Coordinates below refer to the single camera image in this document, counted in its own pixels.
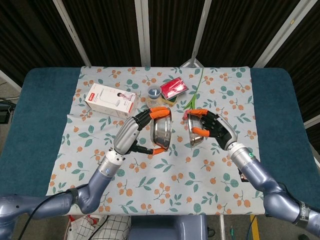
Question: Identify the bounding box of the pink tulip with stem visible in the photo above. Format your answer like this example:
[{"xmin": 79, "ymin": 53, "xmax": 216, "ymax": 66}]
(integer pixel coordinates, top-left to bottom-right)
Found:
[{"xmin": 183, "ymin": 67, "xmax": 205, "ymax": 120}]

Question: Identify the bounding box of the teal table cover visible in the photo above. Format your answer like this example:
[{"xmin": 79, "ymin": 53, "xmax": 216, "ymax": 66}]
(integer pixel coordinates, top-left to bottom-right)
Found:
[{"xmin": 0, "ymin": 67, "xmax": 320, "ymax": 217}]

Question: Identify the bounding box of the black equipment box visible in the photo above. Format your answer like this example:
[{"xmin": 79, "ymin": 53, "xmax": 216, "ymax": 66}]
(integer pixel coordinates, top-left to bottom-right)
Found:
[{"xmin": 0, "ymin": 98, "xmax": 17, "ymax": 125}]

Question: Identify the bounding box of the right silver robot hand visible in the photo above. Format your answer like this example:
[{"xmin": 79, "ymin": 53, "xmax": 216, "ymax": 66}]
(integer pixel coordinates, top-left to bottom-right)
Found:
[{"xmin": 187, "ymin": 108, "xmax": 239, "ymax": 151}]

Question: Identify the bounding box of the white metal frame post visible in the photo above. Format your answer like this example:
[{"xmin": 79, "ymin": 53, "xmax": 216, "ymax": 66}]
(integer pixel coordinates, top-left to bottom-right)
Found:
[
  {"xmin": 303, "ymin": 113, "xmax": 320, "ymax": 130},
  {"xmin": 179, "ymin": 0, "xmax": 213, "ymax": 68},
  {"xmin": 134, "ymin": 0, "xmax": 152, "ymax": 67},
  {"xmin": 252, "ymin": 0, "xmax": 312, "ymax": 68},
  {"xmin": 52, "ymin": 0, "xmax": 92, "ymax": 67},
  {"xmin": 0, "ymin": 69, "xmax": 22, "ymax": 93}
]

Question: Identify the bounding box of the small blue-lidded clear cup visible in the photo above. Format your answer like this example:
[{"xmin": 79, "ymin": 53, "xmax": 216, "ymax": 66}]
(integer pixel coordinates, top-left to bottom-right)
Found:
[{"xmin": 147, "ymin": 86, "xmax": 161, "ymax": 99}]

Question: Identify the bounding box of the floral print tablecloth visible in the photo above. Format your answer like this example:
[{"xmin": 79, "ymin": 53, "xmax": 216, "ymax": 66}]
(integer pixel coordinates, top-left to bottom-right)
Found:
[{"xmin": 46, "ymin": 66, "xmax": 266, "ymax": 216}]

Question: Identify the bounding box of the black-white checked bag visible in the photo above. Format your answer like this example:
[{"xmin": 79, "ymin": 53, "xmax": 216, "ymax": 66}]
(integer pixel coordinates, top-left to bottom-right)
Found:
[{"xmin": 66, "ymin": 214, "xmax": 132, "ymax": 240}]

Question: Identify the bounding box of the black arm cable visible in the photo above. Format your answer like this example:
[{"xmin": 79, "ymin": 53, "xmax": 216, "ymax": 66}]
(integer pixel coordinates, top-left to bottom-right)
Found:
[{"xmin": 23, "ymin": 191, "xmax": 75, "ymax": 240}]

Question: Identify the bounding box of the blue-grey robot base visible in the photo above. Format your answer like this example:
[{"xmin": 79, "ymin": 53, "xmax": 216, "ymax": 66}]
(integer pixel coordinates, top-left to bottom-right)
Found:
[{"xmin": 128, "ymin": 214, "xmax": 208, "ymax": 240}]

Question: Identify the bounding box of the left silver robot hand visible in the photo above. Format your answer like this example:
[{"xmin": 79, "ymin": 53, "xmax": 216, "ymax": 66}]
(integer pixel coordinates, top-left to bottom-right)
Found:
[{"xmin": 113, "ymin": 106, "xmax": 172, "ymax": 156}]

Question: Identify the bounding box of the red plastic package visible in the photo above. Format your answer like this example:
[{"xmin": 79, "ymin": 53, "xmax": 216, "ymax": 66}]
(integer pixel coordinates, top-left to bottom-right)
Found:
[{"xmin": 159, "ymin": 77, "xmax": 188, "ymax": 99}]

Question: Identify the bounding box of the yellow-green sponge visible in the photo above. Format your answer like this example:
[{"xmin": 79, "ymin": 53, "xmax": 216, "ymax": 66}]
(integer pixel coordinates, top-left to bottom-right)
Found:
[{"xmin": 161, "ymin": 94, "xmax": 179, "ymax": 104}]

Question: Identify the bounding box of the white table leg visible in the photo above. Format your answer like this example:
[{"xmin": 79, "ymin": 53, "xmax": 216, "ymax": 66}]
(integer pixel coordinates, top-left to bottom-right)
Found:
[{"xmin": 219, "ymin": 214, "xmax": 226, "ymax": 240}]

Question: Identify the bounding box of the white product box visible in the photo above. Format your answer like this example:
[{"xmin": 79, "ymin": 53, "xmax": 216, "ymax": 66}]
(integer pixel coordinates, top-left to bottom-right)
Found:
[{"xmin": 84, "ymin": 83, "xmax": 140, "ymax": 120}]

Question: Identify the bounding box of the round glass jar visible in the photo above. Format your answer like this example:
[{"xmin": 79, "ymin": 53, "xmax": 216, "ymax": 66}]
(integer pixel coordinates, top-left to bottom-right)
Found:
[{"xmin": 146, "ymin": 96, "xmax": 164, "ymax": 110}]

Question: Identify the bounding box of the metal bowl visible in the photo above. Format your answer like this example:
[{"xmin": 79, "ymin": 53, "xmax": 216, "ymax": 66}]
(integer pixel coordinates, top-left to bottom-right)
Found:
[
  {"xmin": 149, "ymin": 111, "xmax": 174, "ymax": 152},
  {"xmin": 186, "ymin": 113, "xmax": 210, "ymax": 148}
]

